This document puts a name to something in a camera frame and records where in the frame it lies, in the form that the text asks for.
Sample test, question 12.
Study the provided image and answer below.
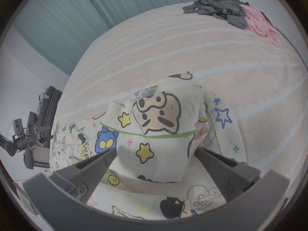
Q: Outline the pink garment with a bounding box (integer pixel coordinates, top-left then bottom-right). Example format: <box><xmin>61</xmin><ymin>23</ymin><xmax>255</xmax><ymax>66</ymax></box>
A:
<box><xmin>241</xmin><ymin>4</ymin><xmax>279</xmax><ymax>47</ymax></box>

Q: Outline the blue-green curtain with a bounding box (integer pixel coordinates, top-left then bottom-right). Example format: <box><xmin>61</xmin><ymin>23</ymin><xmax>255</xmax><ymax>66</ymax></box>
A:
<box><xmin>13</xmin><ymin>0</ymin><xmax>220</xmax><ymax>76</ymax></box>

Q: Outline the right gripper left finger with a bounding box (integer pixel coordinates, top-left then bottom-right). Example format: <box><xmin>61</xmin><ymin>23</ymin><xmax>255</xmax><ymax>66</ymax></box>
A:
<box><xmin>51</xmin><ymin>148</ymin><xmax>117</xmax><ymax>203</ymax></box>

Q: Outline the white printed pyjama top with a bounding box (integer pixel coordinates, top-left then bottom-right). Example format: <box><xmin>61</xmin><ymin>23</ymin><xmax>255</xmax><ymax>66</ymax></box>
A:
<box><xmin>49</xmin><ymin>72</ymin><xmax>248</xmax><ymax>219</ymax></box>

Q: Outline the bed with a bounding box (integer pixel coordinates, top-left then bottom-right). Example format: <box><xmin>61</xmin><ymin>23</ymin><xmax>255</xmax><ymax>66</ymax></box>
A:
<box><xmin>49</xmin><ymin>0</ymin><xmax>308</xmax><ymax>197</ymax></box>

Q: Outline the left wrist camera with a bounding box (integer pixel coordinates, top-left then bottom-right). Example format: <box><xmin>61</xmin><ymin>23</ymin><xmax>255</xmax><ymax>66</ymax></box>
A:
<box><xmin>13</xmin><ymin>119</ymin><xmax>25</xmax><ymax>135</ymax></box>

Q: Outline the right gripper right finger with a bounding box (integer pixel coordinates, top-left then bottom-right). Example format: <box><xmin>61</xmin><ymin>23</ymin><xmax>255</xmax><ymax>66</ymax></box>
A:
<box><xmin>194</xmin><ymin>146</ymin><xmax>261</xmax><ymax>203</ymax></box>

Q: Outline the dark grey garment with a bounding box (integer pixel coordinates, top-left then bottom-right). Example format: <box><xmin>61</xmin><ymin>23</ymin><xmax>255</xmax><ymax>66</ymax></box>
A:
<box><xmin>182</xmin><ymin>0</ymin><xmax>248</xmax><ymax>30</ymax></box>

